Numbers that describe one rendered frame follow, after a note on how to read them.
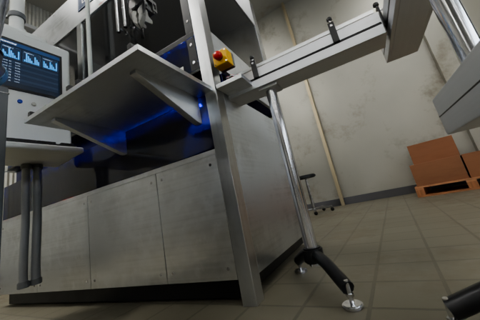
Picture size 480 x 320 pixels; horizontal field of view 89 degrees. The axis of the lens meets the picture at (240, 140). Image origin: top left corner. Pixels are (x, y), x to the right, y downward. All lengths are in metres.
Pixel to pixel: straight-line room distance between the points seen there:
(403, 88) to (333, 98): 1.09
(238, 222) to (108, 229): 0.79
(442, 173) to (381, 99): 1.66
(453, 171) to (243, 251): 3.17
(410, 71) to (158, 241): 4.57
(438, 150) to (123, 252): 3.83
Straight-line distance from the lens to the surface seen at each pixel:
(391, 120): 4.79
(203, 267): 1.12
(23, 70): 1.86
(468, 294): 0.75
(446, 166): 3.83
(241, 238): 1.00
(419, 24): 1.17
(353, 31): 1.12
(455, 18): 0.80
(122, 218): 1.44
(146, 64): 0.91
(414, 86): 4.93
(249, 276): 1.02
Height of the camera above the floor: 0.35
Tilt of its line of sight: 15 degrees up
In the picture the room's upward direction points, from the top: 12 degrees counter-clockwise
